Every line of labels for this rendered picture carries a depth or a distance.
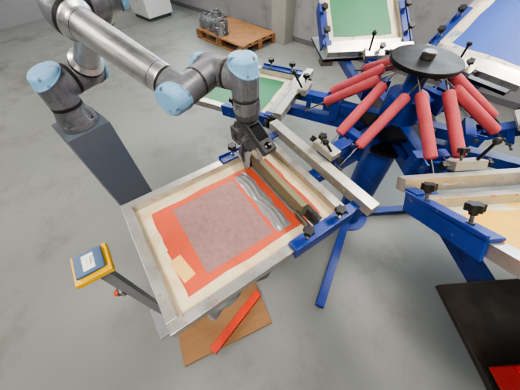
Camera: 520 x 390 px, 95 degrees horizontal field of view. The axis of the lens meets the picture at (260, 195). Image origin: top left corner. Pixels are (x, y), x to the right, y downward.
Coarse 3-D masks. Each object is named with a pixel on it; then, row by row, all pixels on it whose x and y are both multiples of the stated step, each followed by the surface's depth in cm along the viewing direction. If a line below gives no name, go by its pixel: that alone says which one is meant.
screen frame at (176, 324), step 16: (240, 160) 121; (288, 160) 117; (192, 176) 111; (208, 176) 116; (304, 176) 110; (160, 192) 106; (176, 192) 110; (320, 192) 104; (128, 208) 101; (128, 224) 96; (144, 240) 92; (144, 256) 88; (272, 256) 87; (288, 256) 88; (160, 272) 87; (256, 272) 83; (160, 288) 81; (224, 288) 80; (240, 288) 80; (160, 304) 78; (208, 304) 77; (176, 320) 75; (192, 320) 75
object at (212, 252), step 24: (240, 216) 102; (264, 216) 102; (288, 216) 101; (192, 240) 95; (216, 240) 95; (240, 240) 95; (264, 240) 95; (192, 264) 89; (216, 264) 89; (192, 288) 84
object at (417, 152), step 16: (384, 80) 149; (384, 96) 144; (432, 96) 141; (336, 112) 138; (432, 112) 145; (352, 128) 121; (464, 128) 120; (480, 128) 123; (368, 144) 115; (416, 144) 117; (480, 144) 120; (416, 160) 109
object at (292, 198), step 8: (256, 152) 110; (256, 160) 108; (264, 160) 107; (256, 168) 113; (264, 168) 105; (264, 176) 109; (272, 176) 102; (280, 176) 101; (272, 184) 105; (280, 184) 99; (288, 184) 98; (280, 192) 102; (288, 192) 96; (288, 200) 99; (296, 200) 93; (296, 208) 96; (304, 208) 93
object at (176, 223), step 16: (256, 176) 115; (208, 192) 110; (224, 192) 110; (240, 192) 110; (176, 208) 105; (192, 208) 105; (208, 208) 105; (224, 208) 104; (240, 208) 104; (160, 224) 100; (176, 224) 100; (192, 224) 100; (208, 224) 100; (176, 240) 96
